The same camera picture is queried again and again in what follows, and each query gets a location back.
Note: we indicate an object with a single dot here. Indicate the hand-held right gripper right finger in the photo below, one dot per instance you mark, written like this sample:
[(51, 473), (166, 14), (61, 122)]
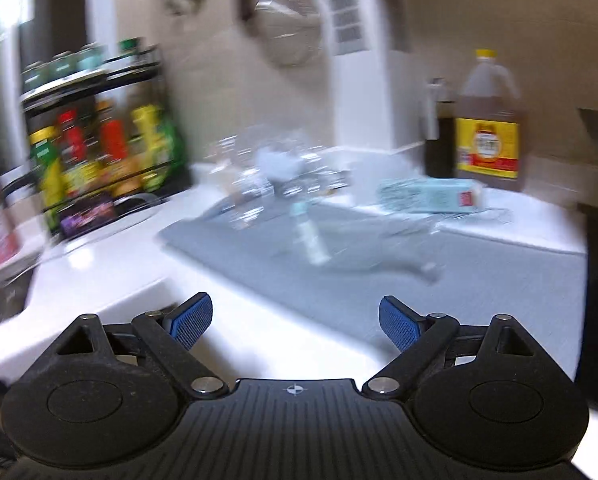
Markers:
[(399, 322)]

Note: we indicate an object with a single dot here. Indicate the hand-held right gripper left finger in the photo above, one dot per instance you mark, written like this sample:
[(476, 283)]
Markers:
[(191, 320)]

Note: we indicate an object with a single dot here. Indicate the small white tube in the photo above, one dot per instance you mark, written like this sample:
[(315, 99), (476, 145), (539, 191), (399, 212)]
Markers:
[(311, 235)]

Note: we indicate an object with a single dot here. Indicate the light blue floral carton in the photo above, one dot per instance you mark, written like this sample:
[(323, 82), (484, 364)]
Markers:
[(424, 195)]

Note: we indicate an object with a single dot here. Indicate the clear plastic wrapper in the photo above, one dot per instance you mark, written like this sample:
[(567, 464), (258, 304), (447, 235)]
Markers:
[(239, 185)]

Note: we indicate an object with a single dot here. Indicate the grey mat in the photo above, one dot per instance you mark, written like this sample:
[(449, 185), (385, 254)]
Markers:
[(479, 285)]

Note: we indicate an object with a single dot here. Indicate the white translucent plastic box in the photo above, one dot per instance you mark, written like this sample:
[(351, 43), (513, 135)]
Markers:
[(279, 165)]

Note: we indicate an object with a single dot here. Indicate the yellow green snack bag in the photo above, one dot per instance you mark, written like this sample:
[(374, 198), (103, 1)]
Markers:
[(159, 145)]

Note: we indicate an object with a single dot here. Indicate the dark sauce dispenser bottle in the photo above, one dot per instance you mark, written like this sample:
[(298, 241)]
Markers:
[(440, 140)]

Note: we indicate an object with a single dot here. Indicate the steel sink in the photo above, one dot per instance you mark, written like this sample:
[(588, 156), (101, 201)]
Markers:
[(1, 305)]

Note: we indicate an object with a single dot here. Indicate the gold cap oil bottle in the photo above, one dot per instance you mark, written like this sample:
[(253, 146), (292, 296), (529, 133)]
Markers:
[(114, 145)]

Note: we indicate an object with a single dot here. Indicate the cooking wine jug yellow label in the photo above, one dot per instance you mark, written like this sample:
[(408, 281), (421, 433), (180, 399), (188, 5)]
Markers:
[(486, 150)]

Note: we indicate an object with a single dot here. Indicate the yellow green label bottle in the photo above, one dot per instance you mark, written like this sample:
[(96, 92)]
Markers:
[(49, 180)]

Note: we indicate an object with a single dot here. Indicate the red cap clear bottle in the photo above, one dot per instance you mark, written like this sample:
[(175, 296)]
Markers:
[(76, 155)]

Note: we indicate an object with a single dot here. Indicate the green cap spice jar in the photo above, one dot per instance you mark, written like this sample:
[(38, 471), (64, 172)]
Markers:
[(130, 51)]

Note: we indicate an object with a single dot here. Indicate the teal spice jar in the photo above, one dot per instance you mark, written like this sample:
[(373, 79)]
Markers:
[(63, 66), (91, 57), (35, 76)]

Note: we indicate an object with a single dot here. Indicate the grey wall vent grille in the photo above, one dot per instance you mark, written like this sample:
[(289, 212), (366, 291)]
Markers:
[(346, 10)]

